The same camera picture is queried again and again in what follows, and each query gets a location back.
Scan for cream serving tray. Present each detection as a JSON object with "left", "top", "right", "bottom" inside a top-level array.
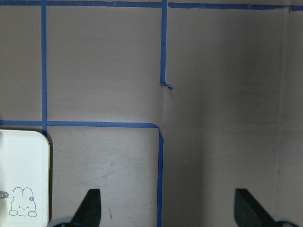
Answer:
[{"left": 0, "top": 130, "right": 50, "bottom": 227}]

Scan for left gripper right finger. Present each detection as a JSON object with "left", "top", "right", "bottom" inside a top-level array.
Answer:
[{"left": 234, "top": 188, "right": 275, "bottom": 227}]

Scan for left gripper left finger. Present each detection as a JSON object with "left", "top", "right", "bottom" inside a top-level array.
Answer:
[{"left": 71, "top": 189, "right": 101, "bottom": 227}]

